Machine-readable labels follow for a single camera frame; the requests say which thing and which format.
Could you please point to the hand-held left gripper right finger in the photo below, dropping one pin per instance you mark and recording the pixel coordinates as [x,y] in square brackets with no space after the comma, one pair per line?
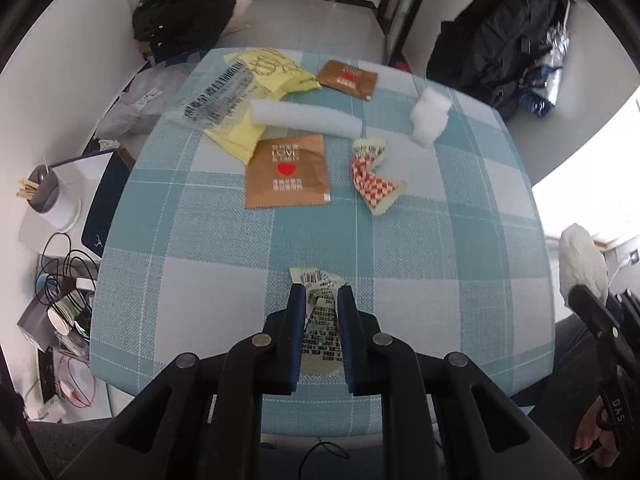
[345,310]

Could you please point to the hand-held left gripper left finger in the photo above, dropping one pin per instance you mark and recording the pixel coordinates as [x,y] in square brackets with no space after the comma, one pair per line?
[299,306]

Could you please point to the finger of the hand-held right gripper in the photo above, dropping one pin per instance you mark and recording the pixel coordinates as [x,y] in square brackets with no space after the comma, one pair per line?
[595,315]
[629,310]

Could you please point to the barcode paper wrapper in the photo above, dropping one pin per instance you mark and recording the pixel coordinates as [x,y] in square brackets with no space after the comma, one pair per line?
[321,325]

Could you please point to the white foam wrap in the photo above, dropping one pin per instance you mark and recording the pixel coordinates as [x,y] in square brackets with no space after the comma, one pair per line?
[582,260]

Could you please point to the white foam sheet roll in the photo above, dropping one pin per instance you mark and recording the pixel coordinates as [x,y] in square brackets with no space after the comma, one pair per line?
[300,117]

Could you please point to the clear printed bread wrapper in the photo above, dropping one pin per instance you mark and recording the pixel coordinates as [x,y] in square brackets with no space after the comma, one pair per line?
[220,95]

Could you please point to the yellow plastic bag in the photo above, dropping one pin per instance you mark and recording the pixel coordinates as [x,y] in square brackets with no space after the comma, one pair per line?
[295,77]

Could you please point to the person's right hand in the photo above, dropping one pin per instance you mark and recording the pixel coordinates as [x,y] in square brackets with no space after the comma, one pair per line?
[592,432]

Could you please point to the person's dark trousers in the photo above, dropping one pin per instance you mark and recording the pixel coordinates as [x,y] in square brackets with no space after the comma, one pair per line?
[560,385]

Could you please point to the red checkered paper wrapper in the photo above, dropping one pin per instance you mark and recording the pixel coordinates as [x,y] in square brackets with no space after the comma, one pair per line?
[372,185]

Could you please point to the brown heart print packet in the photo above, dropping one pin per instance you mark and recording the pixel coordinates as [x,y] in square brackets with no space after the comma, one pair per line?
[347,77]
[287,172]

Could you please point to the white foam block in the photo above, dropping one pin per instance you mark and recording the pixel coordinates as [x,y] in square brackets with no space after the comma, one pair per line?
[428,117]

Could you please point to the navy and white box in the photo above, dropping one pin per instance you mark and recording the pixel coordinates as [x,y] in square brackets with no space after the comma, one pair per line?
[107,210]

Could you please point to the stack of paper cups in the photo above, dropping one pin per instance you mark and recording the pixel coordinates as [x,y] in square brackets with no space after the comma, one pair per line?
[65,315]

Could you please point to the brown cardboard box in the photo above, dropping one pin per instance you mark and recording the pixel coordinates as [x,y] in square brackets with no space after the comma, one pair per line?
[120,152]

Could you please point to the blue and silver bag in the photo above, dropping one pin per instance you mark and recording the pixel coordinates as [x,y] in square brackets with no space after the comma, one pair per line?
[542,85]

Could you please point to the orange and black object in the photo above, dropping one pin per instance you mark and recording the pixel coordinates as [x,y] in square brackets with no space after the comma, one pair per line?
[401,66]

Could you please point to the grey plastic mailer bag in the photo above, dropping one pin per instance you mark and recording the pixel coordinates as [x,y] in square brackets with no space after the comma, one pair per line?
[145,105]

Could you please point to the white cup holder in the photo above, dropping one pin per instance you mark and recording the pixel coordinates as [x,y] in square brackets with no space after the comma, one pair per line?
[60,205]

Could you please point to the grey small box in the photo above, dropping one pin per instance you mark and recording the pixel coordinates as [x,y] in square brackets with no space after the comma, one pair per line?
[35,322]

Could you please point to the bundle of wooden sticks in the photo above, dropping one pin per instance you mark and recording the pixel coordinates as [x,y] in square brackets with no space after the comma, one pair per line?
[27,190]

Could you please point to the white pillow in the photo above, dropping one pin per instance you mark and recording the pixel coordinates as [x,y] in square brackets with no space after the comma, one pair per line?
[240,12]

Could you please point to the dark glass door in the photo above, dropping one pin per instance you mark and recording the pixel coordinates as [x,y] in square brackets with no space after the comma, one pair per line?
[405,0]

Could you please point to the black backpack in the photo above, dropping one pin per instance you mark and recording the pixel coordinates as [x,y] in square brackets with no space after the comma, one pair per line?
[185,10]

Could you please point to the black bags by wall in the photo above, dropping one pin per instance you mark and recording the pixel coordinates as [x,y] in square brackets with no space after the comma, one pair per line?
[500,35]

